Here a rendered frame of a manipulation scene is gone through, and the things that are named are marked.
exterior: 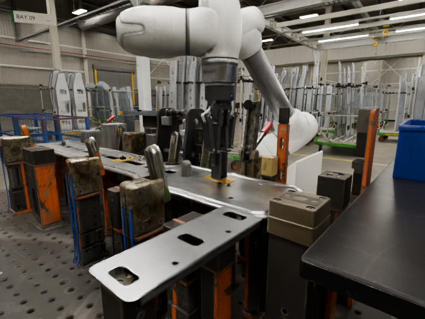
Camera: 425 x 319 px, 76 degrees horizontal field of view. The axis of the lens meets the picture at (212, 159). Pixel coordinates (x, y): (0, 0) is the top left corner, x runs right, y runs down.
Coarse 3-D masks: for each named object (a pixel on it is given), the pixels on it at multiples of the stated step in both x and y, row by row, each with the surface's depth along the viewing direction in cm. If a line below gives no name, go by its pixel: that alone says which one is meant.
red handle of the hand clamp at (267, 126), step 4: (268, 124) 88; (272, 124) 89; (264, 128) 87; (268, 128) 87; (260, 132) 87; (264, 132) 86; (260, 136) 85; (264, 136) 86; (260, 140) 85; (248, 152) 81
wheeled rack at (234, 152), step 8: (240, 72) 452; (240, 80) 454; (248, 80) 503; (240, 88) 457; (240, 96) 459; (240, 104) 462; (240, 112) 465; (240, 120) 467; (240, 128) 470; (240, 136) 473; (240, 144) 476; (232, 152) 497; (232, 168) 491
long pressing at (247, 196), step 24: (48, 144) 139; (72, 144) 139; (120, 168) 89; (144, 168) 89; (168, 168) 89; (192, 168) 89; (192, 192) 66; (216, 192) 66; (240, 192) 66; (264, 192) 66; (240, 216) 55; (264, 216) 53
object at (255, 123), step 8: (248, 104) 78; (256, 104) 79; (248, 112) 81; (256, 112) 79; (248, 120) 81; (256, 120) 79; (248, 128) 82; (256, 128) 80; (248, 136) 82; (256, 136) 81; (248, 144) 82; (256, 144) 81
